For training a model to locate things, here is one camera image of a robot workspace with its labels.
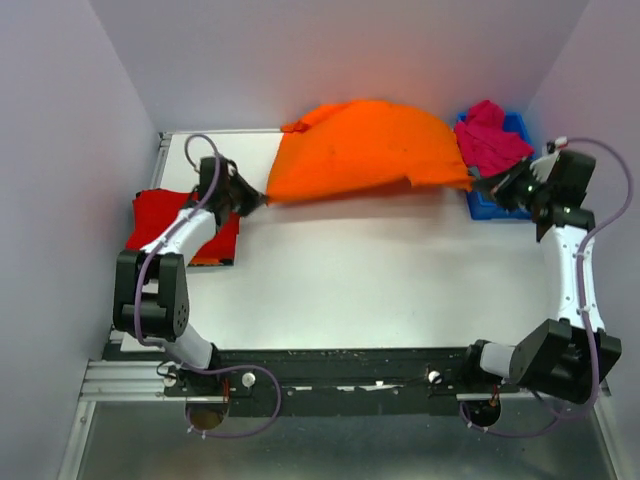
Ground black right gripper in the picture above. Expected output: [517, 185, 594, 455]
[472, 156, 555, 213]

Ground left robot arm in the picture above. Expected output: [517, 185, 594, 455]
[113, 154, 266, 395]

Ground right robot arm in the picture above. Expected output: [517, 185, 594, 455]
[459, 148, 622, 404]

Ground blue plastic bin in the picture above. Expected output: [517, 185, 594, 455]
[454, 110, 536, 221]

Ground magenta crumpled t shirt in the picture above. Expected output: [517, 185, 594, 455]
[453, 99, 535, 176]

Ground orange folded t shirt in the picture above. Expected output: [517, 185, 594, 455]
[189, 258, 234, 267]

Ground red folded t shirt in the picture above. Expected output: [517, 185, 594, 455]
[125, 189, 240, 262]

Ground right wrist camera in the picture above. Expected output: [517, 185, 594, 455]
[531, 136, 568, 182]

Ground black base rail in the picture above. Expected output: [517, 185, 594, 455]
[164, 347, 501, 417]

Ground aluminium frame rail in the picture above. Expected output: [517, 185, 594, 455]
[79, 361, 165, 402]

